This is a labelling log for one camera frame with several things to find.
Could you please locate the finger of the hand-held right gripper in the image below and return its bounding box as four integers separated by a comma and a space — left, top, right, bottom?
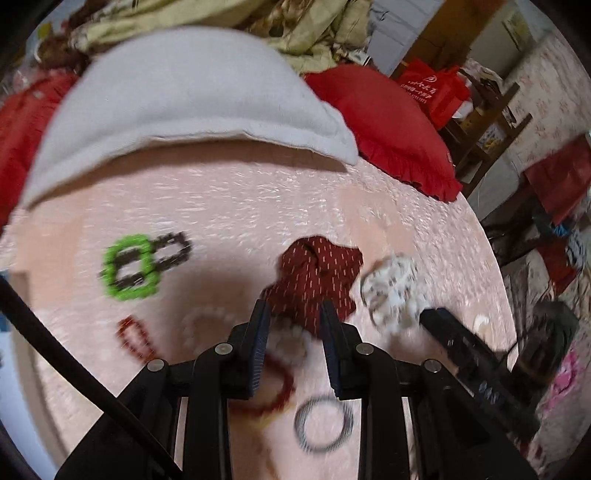
419, 308, 541, 444

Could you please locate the wall calendar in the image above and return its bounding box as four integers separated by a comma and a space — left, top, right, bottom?
503, 9, 536, 49

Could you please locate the black cable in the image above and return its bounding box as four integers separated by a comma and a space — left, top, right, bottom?
0, 277, 185, 480

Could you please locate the white pearl necklace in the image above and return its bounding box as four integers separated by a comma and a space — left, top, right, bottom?
181, 308, 252, 358

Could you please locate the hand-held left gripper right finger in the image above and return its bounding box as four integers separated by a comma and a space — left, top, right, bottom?
320, 300, 539, 480

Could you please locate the white pillow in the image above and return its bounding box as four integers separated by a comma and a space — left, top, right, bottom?
21, 25, 358, 210

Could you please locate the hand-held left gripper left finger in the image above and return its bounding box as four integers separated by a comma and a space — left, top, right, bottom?
54, 299, 273, 480

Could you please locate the wooden chair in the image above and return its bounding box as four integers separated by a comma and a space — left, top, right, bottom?
438, 69, 532, 199

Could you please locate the red shopping bag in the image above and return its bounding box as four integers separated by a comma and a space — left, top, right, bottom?
397, 58, 472, 130

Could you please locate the cream floral blanket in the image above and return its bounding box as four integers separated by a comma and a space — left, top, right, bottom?
69, 0, 375, 77

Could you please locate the red cloth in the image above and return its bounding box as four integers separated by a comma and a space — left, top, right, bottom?
524, 136, 591, 224

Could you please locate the bright red bead bracelet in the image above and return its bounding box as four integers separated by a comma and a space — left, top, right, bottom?
231, 355, 296, 416

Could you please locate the white bead bracelet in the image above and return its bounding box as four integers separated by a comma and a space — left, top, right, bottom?
268, 323, 309, 367

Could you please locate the green bead bracelet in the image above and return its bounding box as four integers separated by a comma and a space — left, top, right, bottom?
102, 234, 162, 302

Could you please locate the grey bead bracelet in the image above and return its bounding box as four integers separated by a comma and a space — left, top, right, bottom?
294, 396, 354, 453

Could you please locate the dark red bead bracelet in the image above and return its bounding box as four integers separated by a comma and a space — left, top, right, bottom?
116, 316, 155, 363

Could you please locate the black bead bracelet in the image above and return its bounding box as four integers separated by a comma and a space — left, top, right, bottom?
98, 232, 192, 287

